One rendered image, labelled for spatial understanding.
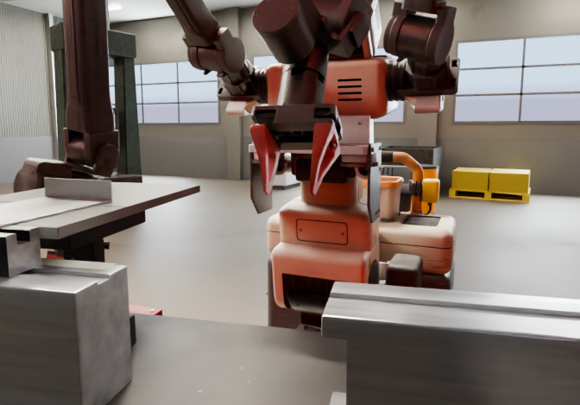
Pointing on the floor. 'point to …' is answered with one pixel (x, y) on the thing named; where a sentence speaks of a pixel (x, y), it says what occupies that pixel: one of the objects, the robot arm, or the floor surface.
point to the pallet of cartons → (491, 184)
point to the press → (126, 65)
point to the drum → (429, 178)
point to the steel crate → (429, 155)
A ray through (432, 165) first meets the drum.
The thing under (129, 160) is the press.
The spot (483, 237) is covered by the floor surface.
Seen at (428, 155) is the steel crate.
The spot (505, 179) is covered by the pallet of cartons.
